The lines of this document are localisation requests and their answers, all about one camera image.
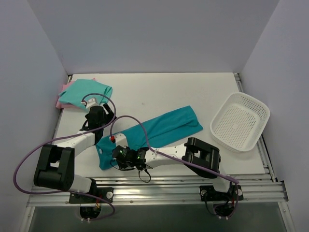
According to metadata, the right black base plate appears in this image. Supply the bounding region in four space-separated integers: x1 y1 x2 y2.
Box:
199 184 244 202

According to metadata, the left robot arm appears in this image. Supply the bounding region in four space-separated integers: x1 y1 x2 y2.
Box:
34 104 115 203

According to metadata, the folded mint green t shirt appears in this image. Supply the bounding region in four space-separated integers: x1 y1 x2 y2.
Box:
56 78 112 110

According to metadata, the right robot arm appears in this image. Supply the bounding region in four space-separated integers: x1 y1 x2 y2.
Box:
112 136 234 200

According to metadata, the white perforated plastic basket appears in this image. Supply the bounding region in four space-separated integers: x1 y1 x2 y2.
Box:
210 92 270 153

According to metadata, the folded pink t shirt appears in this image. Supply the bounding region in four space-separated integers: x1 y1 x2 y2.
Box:
56 79 98 110

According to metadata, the aluminium rail frame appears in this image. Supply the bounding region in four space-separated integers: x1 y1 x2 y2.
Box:
26 72 289 208

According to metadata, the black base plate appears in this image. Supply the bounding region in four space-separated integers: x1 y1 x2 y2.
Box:
69 187 114 204
199 184 244 202

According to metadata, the teal t shirt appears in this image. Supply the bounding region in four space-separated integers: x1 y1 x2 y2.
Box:
96 106 203 170

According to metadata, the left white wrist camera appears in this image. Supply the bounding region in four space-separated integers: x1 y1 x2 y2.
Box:
81 98 98 109

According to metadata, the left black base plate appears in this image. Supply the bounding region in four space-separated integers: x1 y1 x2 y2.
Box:
69 187 114 204

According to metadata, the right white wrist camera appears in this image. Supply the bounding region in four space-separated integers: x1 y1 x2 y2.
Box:
110 133 128 148

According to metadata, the purple cable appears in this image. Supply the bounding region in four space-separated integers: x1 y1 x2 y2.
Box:
13 93 118 220
109 116 240 219

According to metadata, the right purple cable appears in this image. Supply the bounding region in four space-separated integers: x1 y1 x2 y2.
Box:
109 116 240 219

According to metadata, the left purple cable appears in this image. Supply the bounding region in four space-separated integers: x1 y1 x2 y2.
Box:
13 93 118 220

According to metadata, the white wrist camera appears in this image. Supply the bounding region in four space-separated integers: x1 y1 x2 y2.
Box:
81 98 98 109
110 133 128 148

